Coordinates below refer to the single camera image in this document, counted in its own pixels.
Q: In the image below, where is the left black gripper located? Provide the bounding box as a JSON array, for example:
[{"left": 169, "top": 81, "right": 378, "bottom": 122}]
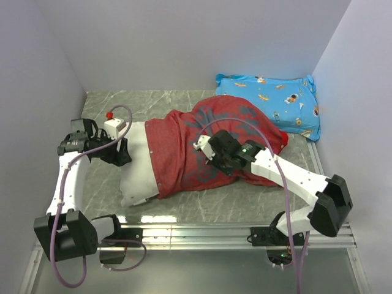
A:
[{"left": 92, "top": 129, "right": 132, "bottom": 166}]

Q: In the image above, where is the white pillow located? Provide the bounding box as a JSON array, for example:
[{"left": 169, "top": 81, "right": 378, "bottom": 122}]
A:
[{"left": 120, "top": 122, "right": 159, "bottom": 207}]

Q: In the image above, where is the red pillowcase with grey print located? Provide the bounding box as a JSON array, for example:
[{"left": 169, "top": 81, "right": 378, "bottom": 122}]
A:
[{"left": 145, "top": 96, "right": 288, "bottom": 199}]

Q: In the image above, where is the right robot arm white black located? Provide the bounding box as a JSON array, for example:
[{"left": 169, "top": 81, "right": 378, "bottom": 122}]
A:
[{"left": 196, "top": 130, "right": 353, "bottom": 245}]

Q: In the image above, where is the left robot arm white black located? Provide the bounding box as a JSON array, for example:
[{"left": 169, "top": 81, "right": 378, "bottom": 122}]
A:
[{"left": 34, "top": 118, "right": 132, "bottom": 262}]

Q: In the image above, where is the blue cartoon print pillow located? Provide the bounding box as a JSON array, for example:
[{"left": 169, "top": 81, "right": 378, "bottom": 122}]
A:
[{"left": 216, "top": 73, "right": 321, "bottom": 141}]

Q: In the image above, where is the right control board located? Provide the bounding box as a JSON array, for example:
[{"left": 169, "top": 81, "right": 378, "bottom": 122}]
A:
[{"left": 266, "top": 249, "right": 292, "bottom": 266}]

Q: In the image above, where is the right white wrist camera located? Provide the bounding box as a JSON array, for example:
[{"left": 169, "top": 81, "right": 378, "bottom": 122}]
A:
[{"left": 193, "top": 135, "right": 216, "bottom": 160}]

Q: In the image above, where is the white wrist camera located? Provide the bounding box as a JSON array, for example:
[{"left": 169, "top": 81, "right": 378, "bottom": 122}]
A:
[
  {"left": 193, "top": 135, "right": 216, "bottom": 160},
  {"left": 104, "top": 111, "right": 127, "bottom": 140}
]

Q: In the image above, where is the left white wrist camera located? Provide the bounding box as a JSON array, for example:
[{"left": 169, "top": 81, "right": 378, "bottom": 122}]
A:
[{"left": 104, "top": 111, "right": 127, "bottom": 140}]

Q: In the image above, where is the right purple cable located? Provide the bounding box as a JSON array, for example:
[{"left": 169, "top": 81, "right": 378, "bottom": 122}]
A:
[{"left": 193, "top": 118, "right": 310, "bottom": 294}]

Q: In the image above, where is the purple cable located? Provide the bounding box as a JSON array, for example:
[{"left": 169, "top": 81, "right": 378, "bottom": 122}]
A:
[
  {"left": 193, "top": 118, "right": 310, "bottom": 294},
  {"left": 49, "top": 105, "right": 148, "bottom": 288}
]

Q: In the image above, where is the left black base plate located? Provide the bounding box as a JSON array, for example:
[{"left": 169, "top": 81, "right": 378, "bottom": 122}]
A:
[{"left": 102, "top": 227, "right": 143, "bottom": 248}]

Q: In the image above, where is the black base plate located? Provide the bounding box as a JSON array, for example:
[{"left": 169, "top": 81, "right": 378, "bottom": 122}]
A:
[
  {"left": 102, "top": 227, "right": 143, "bottom": 248},
  {"left": 247, "top": 227, "right": 290, "bottom": 247}
]

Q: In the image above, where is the aluminium rail frame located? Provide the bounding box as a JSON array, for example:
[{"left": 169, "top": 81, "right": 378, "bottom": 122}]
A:
[{"left": 19, "top": 160, "right": 371, "bottom": 293}]

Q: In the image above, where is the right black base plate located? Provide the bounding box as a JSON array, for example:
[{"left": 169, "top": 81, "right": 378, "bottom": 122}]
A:
[{"left": 247, "top": 227, "right": 290, "bottom": 247}]

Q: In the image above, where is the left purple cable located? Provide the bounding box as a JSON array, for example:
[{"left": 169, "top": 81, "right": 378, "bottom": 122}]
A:
[{"left": 49, "top": 105, "right": 148, "bottom": 288}]

